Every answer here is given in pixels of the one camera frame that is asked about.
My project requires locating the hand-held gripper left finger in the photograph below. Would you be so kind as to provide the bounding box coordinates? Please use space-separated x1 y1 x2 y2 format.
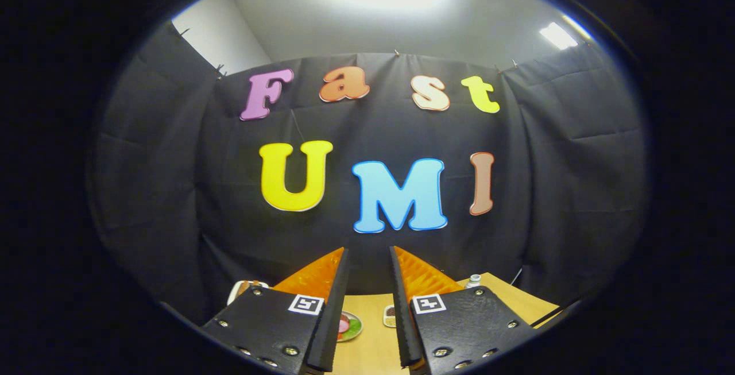
202 247 350 374

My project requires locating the small ceiling light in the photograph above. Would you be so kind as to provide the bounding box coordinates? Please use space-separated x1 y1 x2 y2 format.
539 22 579 50

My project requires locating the white toaster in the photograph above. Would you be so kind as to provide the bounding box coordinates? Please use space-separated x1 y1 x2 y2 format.
227 280 269 306

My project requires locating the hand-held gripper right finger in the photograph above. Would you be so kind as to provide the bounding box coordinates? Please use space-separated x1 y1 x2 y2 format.
389 246 537 373

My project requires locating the grey plate of food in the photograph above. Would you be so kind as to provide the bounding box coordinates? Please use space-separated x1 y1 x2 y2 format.
337 311 363 343

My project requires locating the black backdrop cloth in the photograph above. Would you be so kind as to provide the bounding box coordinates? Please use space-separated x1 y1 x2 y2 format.
86 19 649 324

